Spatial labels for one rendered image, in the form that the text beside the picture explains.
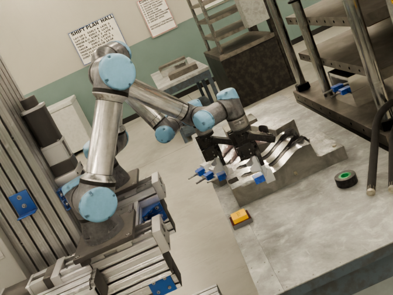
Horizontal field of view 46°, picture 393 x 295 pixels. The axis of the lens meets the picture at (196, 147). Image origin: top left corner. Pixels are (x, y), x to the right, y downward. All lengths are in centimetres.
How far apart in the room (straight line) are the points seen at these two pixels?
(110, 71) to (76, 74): 766
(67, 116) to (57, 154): 652
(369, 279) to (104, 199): 84
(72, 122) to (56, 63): 133
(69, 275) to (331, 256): 90
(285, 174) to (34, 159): 100
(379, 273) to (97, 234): 92
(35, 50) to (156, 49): 222
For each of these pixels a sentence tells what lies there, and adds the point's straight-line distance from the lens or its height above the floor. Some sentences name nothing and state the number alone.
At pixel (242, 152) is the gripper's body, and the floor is 105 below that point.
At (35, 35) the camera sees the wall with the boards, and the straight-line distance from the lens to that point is 917.
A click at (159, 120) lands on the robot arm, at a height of 126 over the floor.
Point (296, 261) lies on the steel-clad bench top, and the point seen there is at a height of 80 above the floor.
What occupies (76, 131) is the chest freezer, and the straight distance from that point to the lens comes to 841.
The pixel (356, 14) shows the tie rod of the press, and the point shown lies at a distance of 208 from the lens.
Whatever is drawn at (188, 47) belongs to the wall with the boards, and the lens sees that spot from 912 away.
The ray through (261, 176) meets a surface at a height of 94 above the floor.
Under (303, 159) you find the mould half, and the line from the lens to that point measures 197.
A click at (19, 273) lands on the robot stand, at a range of 195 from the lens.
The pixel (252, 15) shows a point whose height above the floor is 112.
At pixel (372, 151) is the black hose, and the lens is 185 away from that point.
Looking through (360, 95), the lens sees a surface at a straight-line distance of 261.
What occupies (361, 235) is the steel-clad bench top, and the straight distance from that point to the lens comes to 154.
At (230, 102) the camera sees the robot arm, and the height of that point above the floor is 126.
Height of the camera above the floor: 166
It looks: 17 degrees down
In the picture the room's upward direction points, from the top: 25 degrees counter-clockwise
